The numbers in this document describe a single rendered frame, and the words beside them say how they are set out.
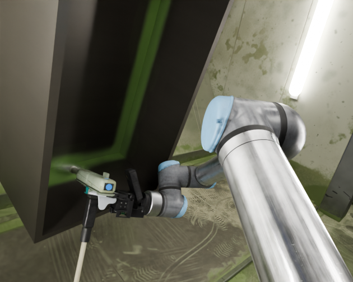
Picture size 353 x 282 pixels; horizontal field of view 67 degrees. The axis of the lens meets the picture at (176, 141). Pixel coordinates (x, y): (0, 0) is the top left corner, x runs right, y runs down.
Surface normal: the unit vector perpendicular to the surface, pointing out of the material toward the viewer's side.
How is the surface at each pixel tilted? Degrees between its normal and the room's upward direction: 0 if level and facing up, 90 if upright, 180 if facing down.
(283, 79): 90
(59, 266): 0
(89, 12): 102
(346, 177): 90
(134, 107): 90
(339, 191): 90
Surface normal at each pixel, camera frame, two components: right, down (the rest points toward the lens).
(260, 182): -0.44, -0.58
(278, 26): -0.73, 0.13
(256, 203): -0.70, -0.42
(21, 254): 0.18, -0.91
